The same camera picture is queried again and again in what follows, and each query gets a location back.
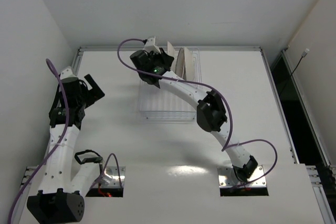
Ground orange rimmed flower plate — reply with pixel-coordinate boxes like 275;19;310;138
184;47;195;81

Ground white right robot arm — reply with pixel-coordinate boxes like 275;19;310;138
130;50;258;183

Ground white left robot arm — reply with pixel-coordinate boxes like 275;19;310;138
27;72;104;223

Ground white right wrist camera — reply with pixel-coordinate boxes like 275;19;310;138
143;36;161;54

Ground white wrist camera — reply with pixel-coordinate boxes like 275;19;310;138
60;66;77;80
143;36;161;54

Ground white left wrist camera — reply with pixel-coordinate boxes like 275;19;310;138
60;66;77;80

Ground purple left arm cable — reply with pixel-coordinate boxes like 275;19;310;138
7;58;124;224

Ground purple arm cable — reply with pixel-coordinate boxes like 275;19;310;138
117;38;279;190
7;58;124;224

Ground white wire dish rack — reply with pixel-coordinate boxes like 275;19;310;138
136;46;205;123

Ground aluminium table frame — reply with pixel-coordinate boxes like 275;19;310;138
7;45;336;224

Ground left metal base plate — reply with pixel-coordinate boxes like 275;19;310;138
20;166;125;189

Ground metal base plate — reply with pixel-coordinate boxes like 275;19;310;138
20;166;125;189
217;166;267;189

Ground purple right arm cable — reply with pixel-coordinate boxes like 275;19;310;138
117;38;279;190

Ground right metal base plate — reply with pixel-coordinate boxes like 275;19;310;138
217;166;267;189

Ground black wall cable white plug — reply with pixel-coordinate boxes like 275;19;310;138
279;48;310;96

